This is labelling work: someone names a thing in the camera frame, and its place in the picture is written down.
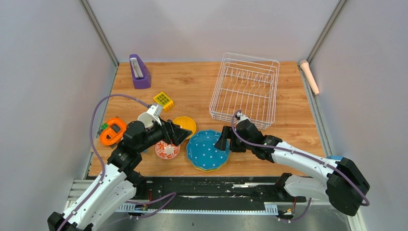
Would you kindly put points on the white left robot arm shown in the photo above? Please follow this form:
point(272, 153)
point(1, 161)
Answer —
point(118, 181)

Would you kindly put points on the blue dotted plate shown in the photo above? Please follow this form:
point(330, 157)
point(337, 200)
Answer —
point(201, 150)

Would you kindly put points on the yellow dotted plate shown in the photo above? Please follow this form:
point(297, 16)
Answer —
point(213, 167)

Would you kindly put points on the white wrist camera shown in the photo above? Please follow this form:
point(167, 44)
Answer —
point(241, 117)
point(153, 113)

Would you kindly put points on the white blue toy block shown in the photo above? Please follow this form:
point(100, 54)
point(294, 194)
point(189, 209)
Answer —
point(334, 157)

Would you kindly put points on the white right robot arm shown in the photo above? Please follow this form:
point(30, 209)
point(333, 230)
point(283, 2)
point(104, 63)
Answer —
point(339, 182)

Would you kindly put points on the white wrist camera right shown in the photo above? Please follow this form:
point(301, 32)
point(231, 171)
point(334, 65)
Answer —
point(241, 117)

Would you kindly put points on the green toy piece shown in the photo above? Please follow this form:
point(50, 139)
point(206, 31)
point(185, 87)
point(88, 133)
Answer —
point(102, 128)

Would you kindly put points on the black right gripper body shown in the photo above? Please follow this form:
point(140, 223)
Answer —
point(249, 148)

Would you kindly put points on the yellow green toy block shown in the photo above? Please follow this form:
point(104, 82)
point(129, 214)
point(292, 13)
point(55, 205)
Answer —
point(163, 100)

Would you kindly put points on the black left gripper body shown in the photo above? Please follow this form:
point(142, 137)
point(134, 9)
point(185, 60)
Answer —
point(158, 133)

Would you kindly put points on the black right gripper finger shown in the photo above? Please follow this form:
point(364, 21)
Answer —
point(226, 135)
point(237, 146)

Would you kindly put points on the yellow ribbed bowl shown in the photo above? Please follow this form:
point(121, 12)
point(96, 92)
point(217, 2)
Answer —
point(186, 122)

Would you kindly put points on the pink mug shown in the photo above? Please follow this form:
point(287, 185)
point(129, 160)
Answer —
point(147, 120)

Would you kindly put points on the pink cylinder handle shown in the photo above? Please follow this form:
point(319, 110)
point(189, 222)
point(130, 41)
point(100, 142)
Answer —
point(304, 64)

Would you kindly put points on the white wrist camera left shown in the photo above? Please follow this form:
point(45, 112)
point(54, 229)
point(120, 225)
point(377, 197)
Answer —
point(153, 113)

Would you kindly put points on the white wire dish rack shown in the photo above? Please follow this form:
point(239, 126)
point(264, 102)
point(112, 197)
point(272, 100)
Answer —
point(249, 84)

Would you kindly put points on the purple metronome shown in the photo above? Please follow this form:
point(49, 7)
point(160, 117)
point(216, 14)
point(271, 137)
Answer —
point(141, 76)

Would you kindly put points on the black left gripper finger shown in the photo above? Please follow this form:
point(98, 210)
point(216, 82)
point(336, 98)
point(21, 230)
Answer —
point(178, 136)
point(180, 128)

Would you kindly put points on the white orange patterned bowl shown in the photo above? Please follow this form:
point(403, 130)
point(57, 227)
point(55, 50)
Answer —
point(166, 151)

